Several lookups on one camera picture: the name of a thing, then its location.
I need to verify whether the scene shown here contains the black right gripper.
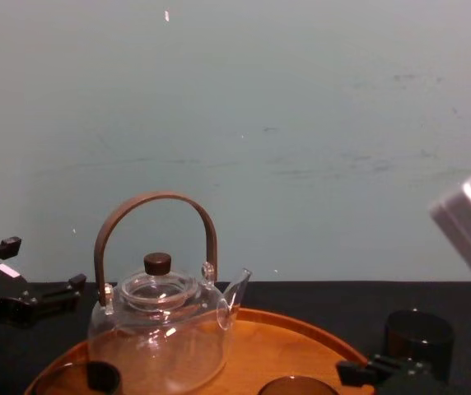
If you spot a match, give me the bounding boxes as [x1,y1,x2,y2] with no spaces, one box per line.
[335,352,451,395]

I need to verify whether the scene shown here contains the round orange wooden tray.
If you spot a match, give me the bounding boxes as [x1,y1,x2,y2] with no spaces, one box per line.
[22,305,375,395]

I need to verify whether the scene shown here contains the dark brown glass cup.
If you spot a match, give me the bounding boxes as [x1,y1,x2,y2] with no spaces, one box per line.
[36,359,123,395]
[256,375,324,395]
[384,309,456,384]

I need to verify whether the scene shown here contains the black table cloth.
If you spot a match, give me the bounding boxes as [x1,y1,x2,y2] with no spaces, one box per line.
[0,279,471,395]

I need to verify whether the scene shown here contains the glass lid with brown knob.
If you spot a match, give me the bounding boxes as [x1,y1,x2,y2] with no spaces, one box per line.
[117,251,202,310]

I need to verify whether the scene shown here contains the clear glass teapot wooden handle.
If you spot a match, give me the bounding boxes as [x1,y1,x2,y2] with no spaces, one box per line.
[86,189,254,393]

